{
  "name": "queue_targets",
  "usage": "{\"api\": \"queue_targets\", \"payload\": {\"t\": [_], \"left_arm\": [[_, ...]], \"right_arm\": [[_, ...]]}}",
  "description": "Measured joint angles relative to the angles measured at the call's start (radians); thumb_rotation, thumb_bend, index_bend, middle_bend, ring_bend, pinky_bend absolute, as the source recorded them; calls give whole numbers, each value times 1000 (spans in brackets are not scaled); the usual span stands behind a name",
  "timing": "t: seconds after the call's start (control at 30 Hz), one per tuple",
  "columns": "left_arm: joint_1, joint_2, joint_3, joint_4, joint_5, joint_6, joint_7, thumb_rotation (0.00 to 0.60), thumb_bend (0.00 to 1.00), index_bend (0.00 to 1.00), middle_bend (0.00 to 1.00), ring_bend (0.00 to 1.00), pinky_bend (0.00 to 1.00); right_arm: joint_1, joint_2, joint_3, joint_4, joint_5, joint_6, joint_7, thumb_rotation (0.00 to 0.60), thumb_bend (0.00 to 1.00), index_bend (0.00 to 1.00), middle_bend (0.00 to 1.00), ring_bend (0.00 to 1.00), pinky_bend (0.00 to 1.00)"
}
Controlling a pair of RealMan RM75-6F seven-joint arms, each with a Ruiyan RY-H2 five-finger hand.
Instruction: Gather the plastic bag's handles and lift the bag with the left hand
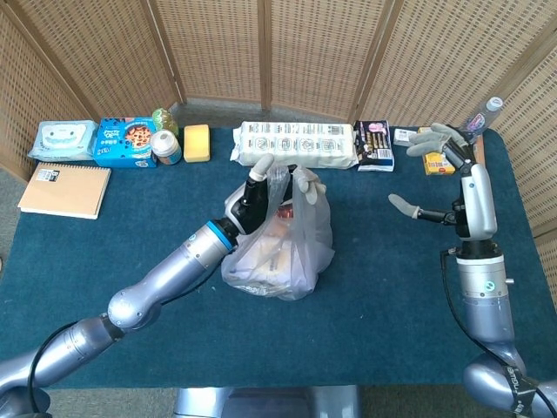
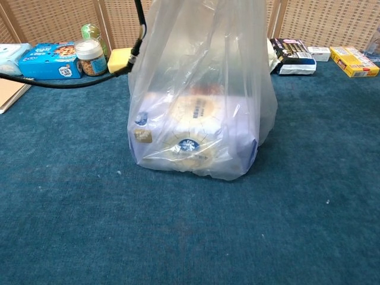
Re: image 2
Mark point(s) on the clear plastic bag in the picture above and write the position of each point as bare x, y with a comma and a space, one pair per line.
207, 59

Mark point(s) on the white tissue pack blue logo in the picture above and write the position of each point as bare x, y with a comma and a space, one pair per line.
231, 130

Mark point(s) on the teal carpet table cover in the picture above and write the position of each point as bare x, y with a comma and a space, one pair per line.
190, 231

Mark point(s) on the yellow sponge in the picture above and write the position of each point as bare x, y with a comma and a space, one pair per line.
117, 59

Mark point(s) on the glass jar white lid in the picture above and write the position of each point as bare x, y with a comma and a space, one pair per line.
90, 56

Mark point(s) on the black pink package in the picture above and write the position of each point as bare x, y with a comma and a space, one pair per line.
297, 56

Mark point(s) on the green bottle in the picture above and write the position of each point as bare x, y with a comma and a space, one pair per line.
93, 32

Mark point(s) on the small white box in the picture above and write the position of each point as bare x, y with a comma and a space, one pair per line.
319, 54

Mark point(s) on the blue cookie box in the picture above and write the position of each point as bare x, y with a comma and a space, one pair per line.
47, 63

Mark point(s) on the wicker folding screen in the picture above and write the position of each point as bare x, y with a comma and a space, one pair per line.
59, 20

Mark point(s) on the yellow box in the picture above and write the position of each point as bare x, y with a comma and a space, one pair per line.
354, 62

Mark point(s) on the brown spiral notebook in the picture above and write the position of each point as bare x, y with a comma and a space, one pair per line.
10, 96

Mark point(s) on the light blue wet wipes pack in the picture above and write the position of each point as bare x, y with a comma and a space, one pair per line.
12, 58

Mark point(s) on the clear water bottle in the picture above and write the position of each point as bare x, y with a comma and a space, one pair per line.
374, 47

